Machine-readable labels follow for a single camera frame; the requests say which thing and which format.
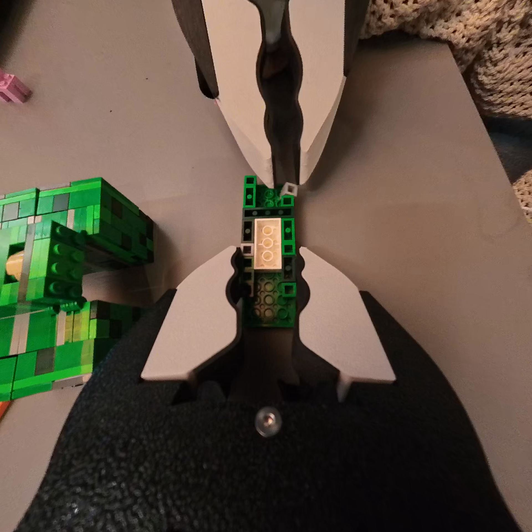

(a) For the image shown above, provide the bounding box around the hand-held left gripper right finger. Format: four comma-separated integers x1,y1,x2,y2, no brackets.
292,246,397,404

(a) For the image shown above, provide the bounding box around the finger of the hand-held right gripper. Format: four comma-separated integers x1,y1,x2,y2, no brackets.
285,0,355,184
201,0,277,188

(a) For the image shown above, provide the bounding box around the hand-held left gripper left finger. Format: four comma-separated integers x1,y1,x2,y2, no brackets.
140,244,247,382

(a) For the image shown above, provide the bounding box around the green lego plate assembly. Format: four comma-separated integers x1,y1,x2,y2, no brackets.
242,175,299,329

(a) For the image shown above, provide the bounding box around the green blocky lego model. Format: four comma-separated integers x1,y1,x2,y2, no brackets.
0,177,155,401

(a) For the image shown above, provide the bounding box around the pink lego piece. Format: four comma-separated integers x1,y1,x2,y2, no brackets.
0,70,32,104

